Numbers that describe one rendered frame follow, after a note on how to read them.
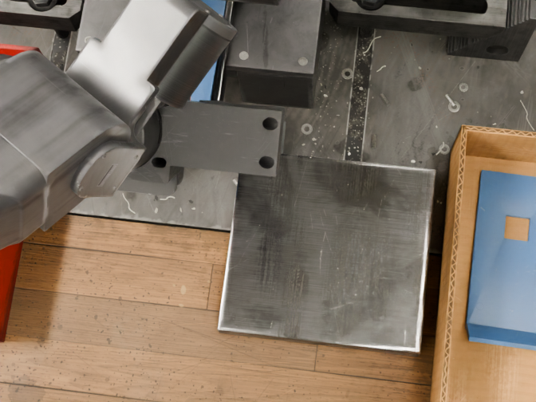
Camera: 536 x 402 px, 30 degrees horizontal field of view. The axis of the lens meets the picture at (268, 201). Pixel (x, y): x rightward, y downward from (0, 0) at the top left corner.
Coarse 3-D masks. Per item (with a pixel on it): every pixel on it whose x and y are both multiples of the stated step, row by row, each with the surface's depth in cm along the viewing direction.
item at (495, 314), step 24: (480, 192) 87; (504, 192) 87; (528, 192) 87; (480, 216) 86; (504, 216) 86; (528, 216) 86; (480, 240) 86; (504, 240) 86; (528, 240) 86; (480, 264) 85; (504, 264) 85; (528, 264) 85; (480, 288) 85; (504, 288) 85; (528, 288) 84; (480, 312) 84; (504, 312) 84; (528, 312) 84; (480, 336) 81; (504, 336) 82; (528, 336) 83
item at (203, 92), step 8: (208, 0) 83; (216, 0) 83; (216, 8) 83; (224, 8) 83; (216, 64) 82; (208, 72) 81; (208, 80) 81; (200, 88) 81; (208, 88) 81; (192, 96) 81; (200, 96) 81; (208, 96) 81
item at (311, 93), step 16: (320, 32) 87; (320, 48) 91; (240, 80) 85; (256, 80) 85; (272, 80) 85; (288, 80) 84; (304, 80) 84; (256, 96) 89; (272, 96) 88; (288, 96) 88; (304, 96) 87
